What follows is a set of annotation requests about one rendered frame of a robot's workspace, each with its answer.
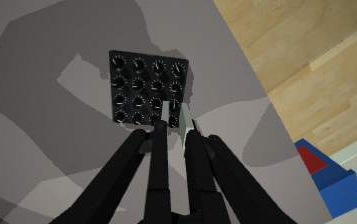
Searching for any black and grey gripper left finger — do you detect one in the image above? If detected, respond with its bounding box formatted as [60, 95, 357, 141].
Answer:
[49, 101, 172, 224]

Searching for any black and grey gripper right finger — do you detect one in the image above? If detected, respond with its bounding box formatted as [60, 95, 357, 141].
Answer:
[179, 103, 297, 224]

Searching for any black knob box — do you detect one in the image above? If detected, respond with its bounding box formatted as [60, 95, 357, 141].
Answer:
[109, 50, 189, 128]

